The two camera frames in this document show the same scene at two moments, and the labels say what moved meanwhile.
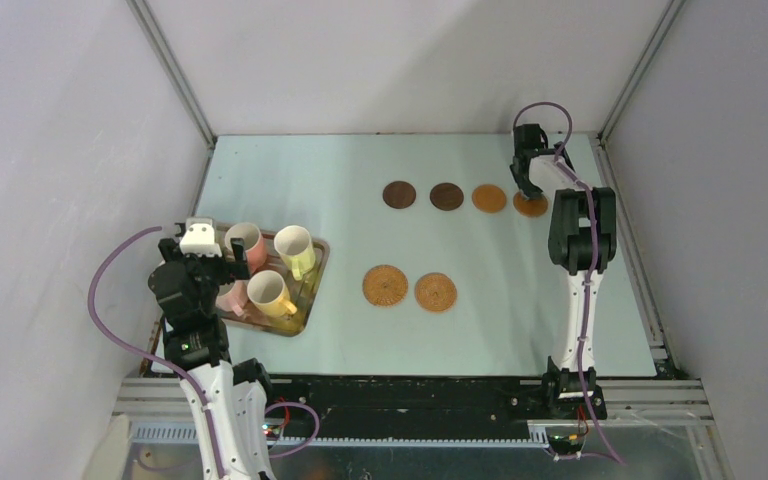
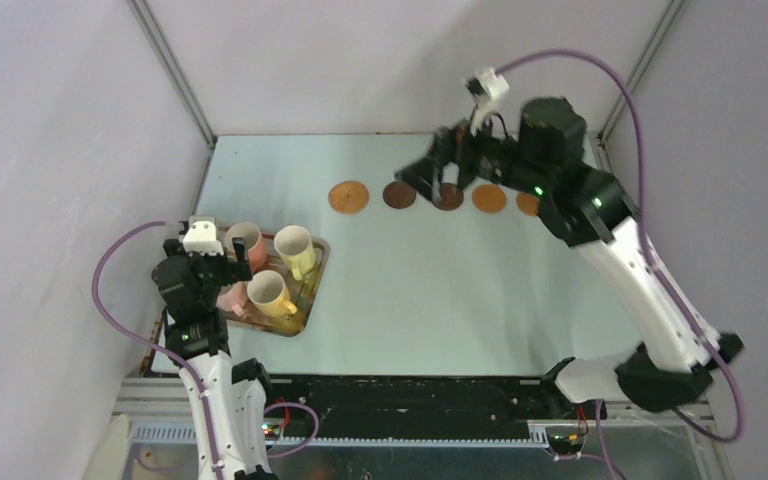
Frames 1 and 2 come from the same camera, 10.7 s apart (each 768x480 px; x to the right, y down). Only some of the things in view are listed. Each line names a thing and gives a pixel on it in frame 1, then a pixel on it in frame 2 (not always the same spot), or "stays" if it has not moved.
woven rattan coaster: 385,285 -> 348,197
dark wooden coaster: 446,196 stays
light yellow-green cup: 295,247 stays
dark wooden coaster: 399,195 stays
